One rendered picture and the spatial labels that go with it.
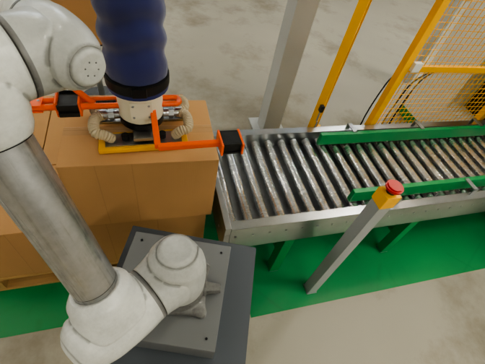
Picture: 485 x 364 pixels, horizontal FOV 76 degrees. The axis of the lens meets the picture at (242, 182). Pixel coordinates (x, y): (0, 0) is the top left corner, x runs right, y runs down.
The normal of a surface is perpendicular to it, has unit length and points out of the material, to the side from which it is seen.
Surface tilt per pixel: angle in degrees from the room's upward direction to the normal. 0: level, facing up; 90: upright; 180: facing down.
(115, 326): 62
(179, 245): 5
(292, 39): 90
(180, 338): 2
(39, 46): 55
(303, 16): 90
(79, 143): 0
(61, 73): 86
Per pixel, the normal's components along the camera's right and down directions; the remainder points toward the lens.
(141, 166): 0.21, 0.77
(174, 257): 0.19, -0.74
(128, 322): 0.70, 0.23
